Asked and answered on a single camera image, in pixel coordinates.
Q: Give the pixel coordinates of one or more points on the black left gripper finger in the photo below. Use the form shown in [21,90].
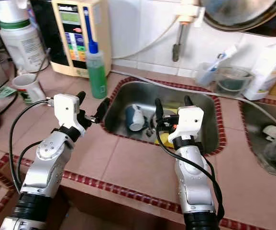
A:
[102,110]
[81,97]

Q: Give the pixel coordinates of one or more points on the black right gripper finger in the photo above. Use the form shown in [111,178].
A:
[189,102]
[159,114]

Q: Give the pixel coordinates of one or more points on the yellow plastic bowl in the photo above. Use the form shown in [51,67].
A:
[162,140]

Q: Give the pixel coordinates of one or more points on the blue mug white figure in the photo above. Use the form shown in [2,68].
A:
[134,120]

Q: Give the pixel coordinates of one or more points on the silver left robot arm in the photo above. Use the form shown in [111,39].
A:
[51,163]

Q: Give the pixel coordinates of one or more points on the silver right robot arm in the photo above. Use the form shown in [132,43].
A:
[193,182]

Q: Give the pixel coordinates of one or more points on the green dish soap bottle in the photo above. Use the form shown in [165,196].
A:
[97,76]

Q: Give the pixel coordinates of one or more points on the small steel sink basin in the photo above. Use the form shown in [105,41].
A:
[138,93]

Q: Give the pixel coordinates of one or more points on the clear plastic toothbrush cup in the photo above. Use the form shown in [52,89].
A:
[204,75]

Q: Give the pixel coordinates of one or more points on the clear container green scrubber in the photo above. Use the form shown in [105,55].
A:
[233,84]

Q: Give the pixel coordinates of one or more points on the blue white toothbrush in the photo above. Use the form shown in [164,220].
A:
[216,62]

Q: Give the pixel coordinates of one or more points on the beige water ionizer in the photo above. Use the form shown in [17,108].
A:
[75,48]

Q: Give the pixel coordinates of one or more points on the metal spoon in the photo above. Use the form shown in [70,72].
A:
[44,62]

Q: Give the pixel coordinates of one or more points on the white mug with print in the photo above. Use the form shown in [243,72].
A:
[27,91]

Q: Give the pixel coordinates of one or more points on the white toothpaste tube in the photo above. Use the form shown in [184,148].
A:
[230,51]

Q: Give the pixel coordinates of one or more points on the large steel sink basin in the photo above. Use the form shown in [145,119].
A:
[255,124]

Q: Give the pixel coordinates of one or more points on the green paper packet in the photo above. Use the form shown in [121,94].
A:
[6,92]

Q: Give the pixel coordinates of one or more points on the white jar green band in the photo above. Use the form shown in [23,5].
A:
[23,48]

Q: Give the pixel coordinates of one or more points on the white detergent bottle yellow cap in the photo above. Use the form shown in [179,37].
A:
[271,67]

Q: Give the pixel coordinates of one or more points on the steel wok pan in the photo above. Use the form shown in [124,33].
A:
[243,12]

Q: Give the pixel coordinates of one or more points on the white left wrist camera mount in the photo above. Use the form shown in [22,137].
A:
[68,109]

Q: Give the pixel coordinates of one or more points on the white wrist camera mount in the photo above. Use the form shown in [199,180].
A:
[68,109]
[188,120]

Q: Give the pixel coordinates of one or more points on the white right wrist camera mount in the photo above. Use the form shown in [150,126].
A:
[188,120]

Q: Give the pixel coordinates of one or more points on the steel wall tap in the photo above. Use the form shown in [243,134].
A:
[177,50]

